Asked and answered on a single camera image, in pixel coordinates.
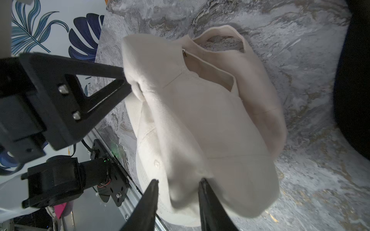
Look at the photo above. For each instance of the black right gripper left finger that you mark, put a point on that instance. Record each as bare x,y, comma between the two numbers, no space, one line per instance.
144,215

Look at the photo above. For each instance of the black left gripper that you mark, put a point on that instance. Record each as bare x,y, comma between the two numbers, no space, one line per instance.
66,112

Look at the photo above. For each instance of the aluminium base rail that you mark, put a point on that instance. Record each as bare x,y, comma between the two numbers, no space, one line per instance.
133,194

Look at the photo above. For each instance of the black cap right rear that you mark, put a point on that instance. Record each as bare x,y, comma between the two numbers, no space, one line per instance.
351,92

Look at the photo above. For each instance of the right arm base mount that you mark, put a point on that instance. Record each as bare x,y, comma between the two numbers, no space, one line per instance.
63,179

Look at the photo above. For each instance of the cream Colorado cap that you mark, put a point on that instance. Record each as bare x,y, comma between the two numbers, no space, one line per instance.
204,108

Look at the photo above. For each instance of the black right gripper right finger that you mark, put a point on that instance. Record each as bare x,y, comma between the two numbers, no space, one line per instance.
213,217

